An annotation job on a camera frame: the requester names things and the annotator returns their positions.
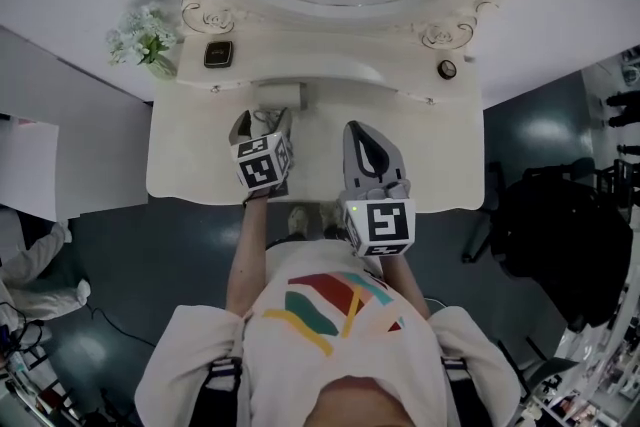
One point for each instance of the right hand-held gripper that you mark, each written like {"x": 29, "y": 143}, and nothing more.
{"x": 385, "y": 225}

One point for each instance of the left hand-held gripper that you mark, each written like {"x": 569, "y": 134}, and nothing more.
{"x": 260, "y": 165}

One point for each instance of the cream hair dryer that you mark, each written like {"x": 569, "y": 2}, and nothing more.
{"x": 277, "y": 95}

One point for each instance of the white ornate vanity table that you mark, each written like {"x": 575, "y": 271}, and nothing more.
{"x": 320, "y": 150}

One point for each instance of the person's left forearm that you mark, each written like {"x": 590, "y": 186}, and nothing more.
{"x": 247, "y": 260}

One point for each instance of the person's right forearm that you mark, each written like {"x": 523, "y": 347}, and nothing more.
{"x": 402, "y": 287}

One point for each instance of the person's right shoe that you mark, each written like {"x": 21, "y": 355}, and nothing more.
{"x": 331, "y": 217}

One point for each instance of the person's shoe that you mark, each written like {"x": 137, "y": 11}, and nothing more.
{"x": 331, "y": 217}
{"x": 298, "y": 220}

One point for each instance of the black square box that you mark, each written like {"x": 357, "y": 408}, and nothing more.
{"x": 218, "y": 54}

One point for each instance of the person's left shoe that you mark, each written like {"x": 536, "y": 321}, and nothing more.
{"x": 298, "y": 220}

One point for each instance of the green glass vase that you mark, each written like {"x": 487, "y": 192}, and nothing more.
{"x": 162, "y": 67}

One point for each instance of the small round black tin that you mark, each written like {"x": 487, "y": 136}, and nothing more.
{"x": 447, "y": 69}

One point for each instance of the white flower bouquet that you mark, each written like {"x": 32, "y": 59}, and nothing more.
{"x": 137, "y": 35}

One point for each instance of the person's white printed shirt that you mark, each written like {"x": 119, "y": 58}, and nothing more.
{"x": 295, "y": 365}

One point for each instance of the white cubby shelf unit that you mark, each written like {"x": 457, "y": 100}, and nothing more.
{"x": 27, "y": 170}

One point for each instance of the person's head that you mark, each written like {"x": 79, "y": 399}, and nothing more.
{"x": 370, "y": 407}

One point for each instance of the grey chair with black legs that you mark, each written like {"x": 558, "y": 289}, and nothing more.
{"x": 550, "y": 370}

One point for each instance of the black metal rack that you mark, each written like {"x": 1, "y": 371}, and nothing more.
{"x": 30, "y": 375}

